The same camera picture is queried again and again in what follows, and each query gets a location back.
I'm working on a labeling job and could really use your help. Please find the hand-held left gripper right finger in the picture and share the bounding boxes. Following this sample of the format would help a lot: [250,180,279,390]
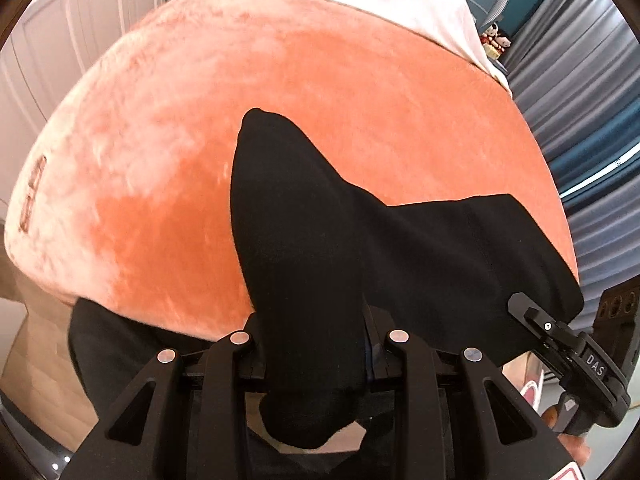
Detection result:
[366,305,576,480]

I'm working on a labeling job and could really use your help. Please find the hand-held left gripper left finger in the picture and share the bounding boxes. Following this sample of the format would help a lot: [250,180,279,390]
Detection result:
[65,316,272,480]

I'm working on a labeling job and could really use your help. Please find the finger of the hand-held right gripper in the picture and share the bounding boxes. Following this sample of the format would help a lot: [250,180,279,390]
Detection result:
[507,292,538,318]
[522,307,565,342]

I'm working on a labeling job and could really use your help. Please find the black pants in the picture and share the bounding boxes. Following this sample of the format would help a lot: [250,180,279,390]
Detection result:
[231,107,585,450]

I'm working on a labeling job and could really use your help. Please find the person's right hand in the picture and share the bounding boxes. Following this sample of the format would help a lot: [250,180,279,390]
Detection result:
[540,404,595,467]

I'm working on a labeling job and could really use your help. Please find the pink white round object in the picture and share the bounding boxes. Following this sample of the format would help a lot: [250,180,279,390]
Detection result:
[500,350,563,403]

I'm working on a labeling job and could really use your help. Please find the black socket box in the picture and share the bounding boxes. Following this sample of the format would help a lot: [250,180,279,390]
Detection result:
[592,284,640,366]

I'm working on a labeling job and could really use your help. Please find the dark cloth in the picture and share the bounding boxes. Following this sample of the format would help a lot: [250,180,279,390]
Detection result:
[67,299,256,436]

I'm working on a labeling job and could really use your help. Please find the grey blue curtain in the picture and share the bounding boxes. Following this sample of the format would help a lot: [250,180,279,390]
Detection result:
[500,0,640,341]

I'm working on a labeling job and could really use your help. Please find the orange plush blanket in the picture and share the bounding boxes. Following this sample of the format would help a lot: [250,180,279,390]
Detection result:
[2,0,581,356]

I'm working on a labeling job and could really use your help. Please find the plush toys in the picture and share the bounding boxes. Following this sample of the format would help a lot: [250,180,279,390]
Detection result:
[480,22,512,61]

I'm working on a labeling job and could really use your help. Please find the white wardrobe doors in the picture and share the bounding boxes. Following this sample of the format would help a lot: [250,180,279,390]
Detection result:
[0,0,231,226]

